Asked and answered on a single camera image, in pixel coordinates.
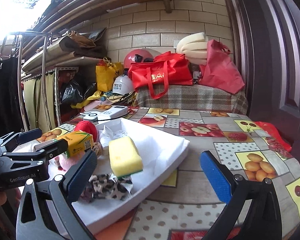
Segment metal clothes rack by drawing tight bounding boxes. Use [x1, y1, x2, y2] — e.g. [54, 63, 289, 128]
[0, 31, 62, 132]

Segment red helmet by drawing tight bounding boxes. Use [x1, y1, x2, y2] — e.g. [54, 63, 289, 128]
[123, 49, 153, 69]

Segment cream foam roll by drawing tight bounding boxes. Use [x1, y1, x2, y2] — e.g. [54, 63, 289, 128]
[176, 32, 209, 65]

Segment black white patterned cloth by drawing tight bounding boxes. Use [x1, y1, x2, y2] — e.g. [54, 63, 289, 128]
[79, 173, 133, 203]

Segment black cable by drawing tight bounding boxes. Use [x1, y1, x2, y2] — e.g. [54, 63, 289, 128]
[95, 108, 134, 123]

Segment white cardboard tray box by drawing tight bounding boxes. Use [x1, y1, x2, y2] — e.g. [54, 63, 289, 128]
[12, 117, 191, 235]

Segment white helmet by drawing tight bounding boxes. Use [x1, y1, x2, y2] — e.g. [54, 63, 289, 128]
[112, 75, 134, 95]

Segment yellow shopping bag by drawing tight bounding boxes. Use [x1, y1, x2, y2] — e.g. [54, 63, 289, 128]
[95, 57, 124, 92]

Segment brown beige braided rope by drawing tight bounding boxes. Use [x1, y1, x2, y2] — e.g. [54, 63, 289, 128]
[91, 142, 105, 157]

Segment metal storage shelf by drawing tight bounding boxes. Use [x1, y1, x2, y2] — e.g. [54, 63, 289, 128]
[20, 53, 99, 132]

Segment red plush apple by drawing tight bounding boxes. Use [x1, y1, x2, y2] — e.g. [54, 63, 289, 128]
[74, 120, 98, 142]

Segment pink fluffy plush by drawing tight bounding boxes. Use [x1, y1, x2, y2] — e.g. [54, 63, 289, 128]
[54, 151, 85, 171]

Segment plaid blanket cushion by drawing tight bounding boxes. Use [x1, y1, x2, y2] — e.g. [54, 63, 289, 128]
[133, 85, 248, 115]

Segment yellow tissue pack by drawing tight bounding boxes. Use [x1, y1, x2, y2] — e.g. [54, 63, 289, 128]
[54, 131, 94, 158]

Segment large white foam block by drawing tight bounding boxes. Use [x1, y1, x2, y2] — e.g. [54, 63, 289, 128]
[128, 128, 190, 194]

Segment black hanging clothes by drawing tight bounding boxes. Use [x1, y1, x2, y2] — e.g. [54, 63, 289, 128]
[0, 57, 23, 137]

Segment white wireless charger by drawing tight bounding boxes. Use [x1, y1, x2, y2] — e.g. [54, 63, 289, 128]
[81, 111, 98, 122]

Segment red tote bag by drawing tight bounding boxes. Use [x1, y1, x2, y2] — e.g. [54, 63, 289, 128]
[128, 51, 193, 99]

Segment black plastic bag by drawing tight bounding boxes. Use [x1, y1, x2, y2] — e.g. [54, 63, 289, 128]
[59, 79, 96, 105]

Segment red bag on floor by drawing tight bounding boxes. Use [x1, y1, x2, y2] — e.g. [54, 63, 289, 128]
[255, 121, 292, 152]

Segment fruit print tablecloth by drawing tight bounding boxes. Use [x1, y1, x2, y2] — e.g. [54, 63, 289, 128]
[14, 106, 300, 240]

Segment yellow green scrub sponge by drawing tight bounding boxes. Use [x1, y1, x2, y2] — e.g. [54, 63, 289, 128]
[109, 136, 143, 178]

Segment red plastic bag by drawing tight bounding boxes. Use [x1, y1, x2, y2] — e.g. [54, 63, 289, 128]
[198, 40, 245, 94]

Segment white power bank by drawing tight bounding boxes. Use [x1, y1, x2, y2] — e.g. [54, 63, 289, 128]
[98, 105, 128, 121]

